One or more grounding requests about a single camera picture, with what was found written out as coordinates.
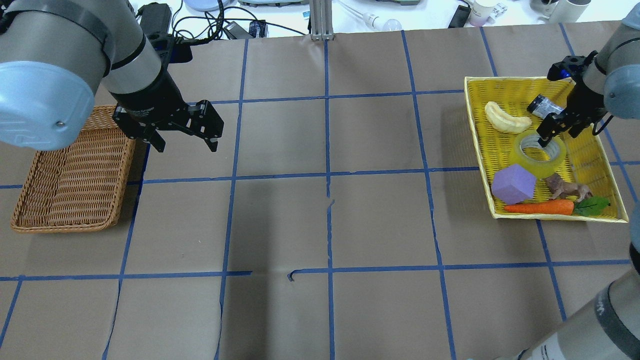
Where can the yellow tape roll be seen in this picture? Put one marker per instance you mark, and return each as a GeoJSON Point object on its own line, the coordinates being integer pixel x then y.
{"type": "Point", "coordinates": [555, 152]}

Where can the yellow woven tray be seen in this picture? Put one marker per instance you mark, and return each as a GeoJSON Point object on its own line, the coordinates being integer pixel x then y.
{"type": "Point", "coordinates": [585, 160]}

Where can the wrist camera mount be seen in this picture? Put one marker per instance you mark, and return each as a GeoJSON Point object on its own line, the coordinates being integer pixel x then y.
{"type": "Point", "coordinates": [571, 67]}
{"type": "Point", "coordinates": [172, 47]}

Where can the brown wicker basket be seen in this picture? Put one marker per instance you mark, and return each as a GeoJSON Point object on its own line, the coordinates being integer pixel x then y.
{"type": "Point", "coordinates": [79, 188]}

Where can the brown toy animal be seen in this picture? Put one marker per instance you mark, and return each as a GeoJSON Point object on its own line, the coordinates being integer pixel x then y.
{"type": "Point", "coordinates": [561, 189]}

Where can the purple foam block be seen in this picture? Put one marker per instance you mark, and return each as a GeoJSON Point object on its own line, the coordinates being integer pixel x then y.
{"type": "Point", "coordinates": [513, 184]}

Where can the pale croissant toy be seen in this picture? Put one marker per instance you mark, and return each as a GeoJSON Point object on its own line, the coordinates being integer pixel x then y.
{"type": "Point", "coordinates": [504, 122]}

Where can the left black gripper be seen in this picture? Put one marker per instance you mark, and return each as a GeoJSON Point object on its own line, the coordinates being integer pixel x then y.
{"type": "Point", "coordinates": [148, 98]}

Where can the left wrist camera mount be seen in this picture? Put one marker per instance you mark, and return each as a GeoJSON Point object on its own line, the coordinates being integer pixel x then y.
{"type": "Point", "coordinates": [172, 47]}

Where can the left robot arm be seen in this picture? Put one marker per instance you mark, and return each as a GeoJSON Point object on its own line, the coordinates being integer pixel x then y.
{"type": "Point", "coordinates": [56, 53]}

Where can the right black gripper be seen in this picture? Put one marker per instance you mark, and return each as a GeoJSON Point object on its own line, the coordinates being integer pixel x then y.
{"type": "Point", "coordinates": [583, 99]}

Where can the small black jar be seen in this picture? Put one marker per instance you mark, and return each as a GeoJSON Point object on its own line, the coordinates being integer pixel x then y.
{"type": "Point", "coordinates": [541, 106]}

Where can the aluminium frame post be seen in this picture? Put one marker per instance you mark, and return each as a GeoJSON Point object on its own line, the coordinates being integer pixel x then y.
{"type": "Point", "coordinates": [321, 20]}

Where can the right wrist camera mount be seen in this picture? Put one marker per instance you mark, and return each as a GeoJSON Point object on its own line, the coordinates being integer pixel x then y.
{"type": "Point", "coordinates": [571, 67]}

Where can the orange toy carrot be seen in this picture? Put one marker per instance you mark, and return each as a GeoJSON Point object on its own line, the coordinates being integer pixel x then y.
{"type": "Point", "coordinates": [592, 206]}

